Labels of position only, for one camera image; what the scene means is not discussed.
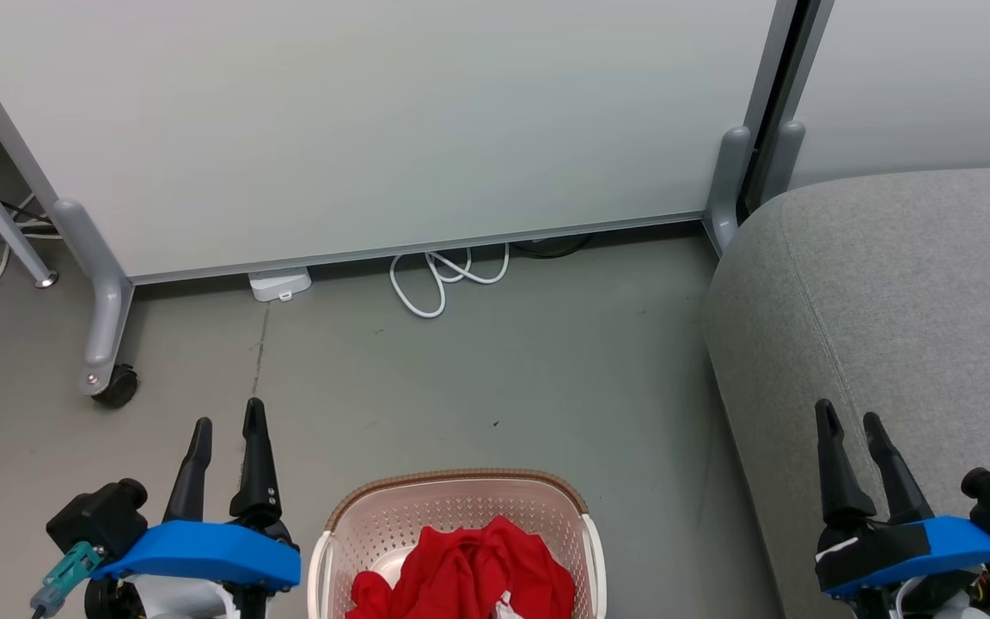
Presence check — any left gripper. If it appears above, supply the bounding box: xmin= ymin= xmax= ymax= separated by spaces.
xmin=84 ymin=397 xmax=300 ymax=619

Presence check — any red cloth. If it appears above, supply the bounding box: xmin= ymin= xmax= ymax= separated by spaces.
xmin=346 ymin=515 xmax=578 ymax=619

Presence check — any grey fabric sofa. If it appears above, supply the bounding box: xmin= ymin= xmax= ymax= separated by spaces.
xmin=700 ymin=165 xmax=990 ymax=619

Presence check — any black caster wheel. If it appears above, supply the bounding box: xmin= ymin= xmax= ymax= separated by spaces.
xmin=91 ymin=364 xmax=140 ymax=410

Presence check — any white power adapter box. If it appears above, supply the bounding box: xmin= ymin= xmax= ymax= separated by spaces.
xmin=247 ymin=267 xmax=314 ymax=303

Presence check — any beige perforated laundry basket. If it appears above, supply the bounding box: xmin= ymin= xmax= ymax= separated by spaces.
xmin=307 ymin=468 xmax=608 ymax=619

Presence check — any large white rolling partition board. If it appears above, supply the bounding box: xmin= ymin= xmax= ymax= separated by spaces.
xmin=0 ymin=0 xmax=807 ymax=398

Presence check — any blue left camera mount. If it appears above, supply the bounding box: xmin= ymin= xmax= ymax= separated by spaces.
xmin=91 ymin=519 xmax=303 ymax=594

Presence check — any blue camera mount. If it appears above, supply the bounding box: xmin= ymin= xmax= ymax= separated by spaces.
xmin=91 ymin=519 xmax=303 ymax=594
xmin=816 ymin=514 xmax=990 ymax=601

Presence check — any blue right camera mount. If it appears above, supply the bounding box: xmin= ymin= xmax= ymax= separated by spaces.
xmin=816 ymin=514 xmax=990 ymax=601

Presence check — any teal plug left camera cable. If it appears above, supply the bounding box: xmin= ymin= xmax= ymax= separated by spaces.
xmin=29 ymin=542 xmax=105 ymax=619

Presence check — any looped white cable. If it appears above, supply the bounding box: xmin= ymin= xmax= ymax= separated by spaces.
xmin=388 ymin=244 xmax=511 ymax=320

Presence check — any black floor cable bundle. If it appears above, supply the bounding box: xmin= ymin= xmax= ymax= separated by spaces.
xmin=0 ymin=199 xmax=62 ymax=263

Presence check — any black cable under board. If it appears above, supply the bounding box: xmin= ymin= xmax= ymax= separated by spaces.
xmin=510 ymin=232 xmax=596 ymax=260

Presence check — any white partition board grey post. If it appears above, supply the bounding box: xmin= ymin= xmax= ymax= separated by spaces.
xmin=749 ymin=0 xmax=990 ymax=211

